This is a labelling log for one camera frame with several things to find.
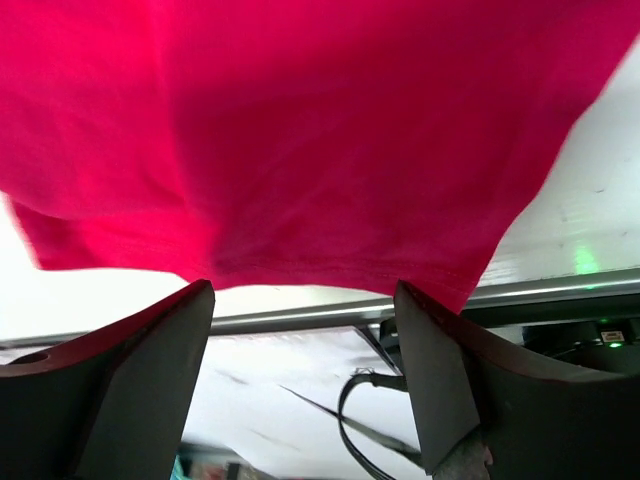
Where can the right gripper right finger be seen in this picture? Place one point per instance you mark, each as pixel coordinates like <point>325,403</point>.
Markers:
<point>486,408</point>

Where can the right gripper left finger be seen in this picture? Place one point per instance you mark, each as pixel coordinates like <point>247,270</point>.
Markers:
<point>110,404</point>

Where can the crimson red t shirt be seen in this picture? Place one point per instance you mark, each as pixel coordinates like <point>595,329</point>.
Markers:
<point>340,143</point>

